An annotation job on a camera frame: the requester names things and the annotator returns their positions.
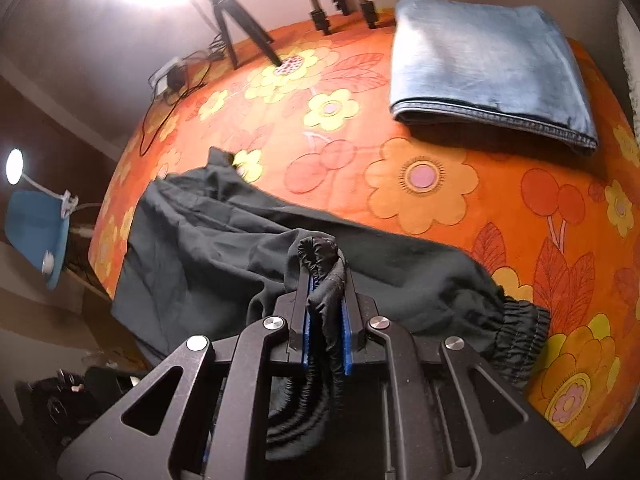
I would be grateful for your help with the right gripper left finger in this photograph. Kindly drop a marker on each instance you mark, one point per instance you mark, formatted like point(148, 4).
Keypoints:
point(298, 325)

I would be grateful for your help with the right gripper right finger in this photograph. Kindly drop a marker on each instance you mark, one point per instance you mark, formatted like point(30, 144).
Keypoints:
point(354, 335)

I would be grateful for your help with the dark green pants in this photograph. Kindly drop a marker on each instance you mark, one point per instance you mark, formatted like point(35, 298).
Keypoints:
point(208, 254)

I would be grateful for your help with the orange floral bedsheet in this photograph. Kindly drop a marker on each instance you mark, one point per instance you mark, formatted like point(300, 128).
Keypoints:
point(548, 224)

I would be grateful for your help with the folded light blue jeans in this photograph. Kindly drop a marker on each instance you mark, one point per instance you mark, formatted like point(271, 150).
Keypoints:
point(505, 66)

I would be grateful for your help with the black power adapter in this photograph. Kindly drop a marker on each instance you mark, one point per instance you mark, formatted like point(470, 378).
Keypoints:
point(176, 78)

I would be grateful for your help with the white power strip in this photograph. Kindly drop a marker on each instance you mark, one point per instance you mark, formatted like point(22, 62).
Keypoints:
point(158, 81)

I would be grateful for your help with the small black tripod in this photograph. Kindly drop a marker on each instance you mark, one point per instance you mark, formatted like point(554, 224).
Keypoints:
point(222, 44)

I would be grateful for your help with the green striped white pillow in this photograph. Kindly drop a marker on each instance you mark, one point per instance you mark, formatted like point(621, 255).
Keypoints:
point(629, 34)

